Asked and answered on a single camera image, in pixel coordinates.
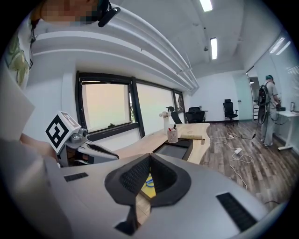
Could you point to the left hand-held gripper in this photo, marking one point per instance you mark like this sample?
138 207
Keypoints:
61 130

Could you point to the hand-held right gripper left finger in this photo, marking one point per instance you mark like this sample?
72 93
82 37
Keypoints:
88 200

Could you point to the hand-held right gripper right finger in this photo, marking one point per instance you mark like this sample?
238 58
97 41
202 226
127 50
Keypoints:
198 210

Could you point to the yellow box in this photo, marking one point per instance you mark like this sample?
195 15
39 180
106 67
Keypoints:
147 191

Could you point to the person's left forearm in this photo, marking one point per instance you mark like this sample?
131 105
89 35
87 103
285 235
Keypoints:
37 145

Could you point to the black framed window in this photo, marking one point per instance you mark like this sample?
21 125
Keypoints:
106 106

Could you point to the black rectangular tray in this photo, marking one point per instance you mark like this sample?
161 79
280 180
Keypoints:
172 149

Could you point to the white vase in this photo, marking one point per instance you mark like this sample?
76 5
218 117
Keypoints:
165 126

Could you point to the white power adapter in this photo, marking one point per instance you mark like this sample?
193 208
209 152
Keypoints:
238 151

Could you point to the mesh pen holder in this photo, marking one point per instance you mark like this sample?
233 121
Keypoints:
172 135

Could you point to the pale flower bunch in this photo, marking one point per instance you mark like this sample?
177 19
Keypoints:
165 114

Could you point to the light wooden block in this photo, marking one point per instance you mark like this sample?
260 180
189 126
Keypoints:
192 136

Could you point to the black office chair with headrest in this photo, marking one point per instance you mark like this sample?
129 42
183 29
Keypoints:
175 116
229 109

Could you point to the wide black office chair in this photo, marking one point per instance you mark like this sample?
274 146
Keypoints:
195 114

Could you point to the frosted glass door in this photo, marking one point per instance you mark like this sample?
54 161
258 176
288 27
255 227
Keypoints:
243 98

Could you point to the white printed shirt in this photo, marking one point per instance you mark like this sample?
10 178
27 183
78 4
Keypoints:
16 63

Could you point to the white standing desk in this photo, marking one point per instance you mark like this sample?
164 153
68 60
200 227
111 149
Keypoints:
290 114

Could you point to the person's head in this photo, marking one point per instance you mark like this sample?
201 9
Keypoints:
70 10

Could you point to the long ceiling light panel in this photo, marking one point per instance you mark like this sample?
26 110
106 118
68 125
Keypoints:
206 4
213 48

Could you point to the black head-worn camera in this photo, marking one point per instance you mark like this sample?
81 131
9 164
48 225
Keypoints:
108 14

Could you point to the small standing frame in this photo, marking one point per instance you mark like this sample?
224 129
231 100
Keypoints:
292 107

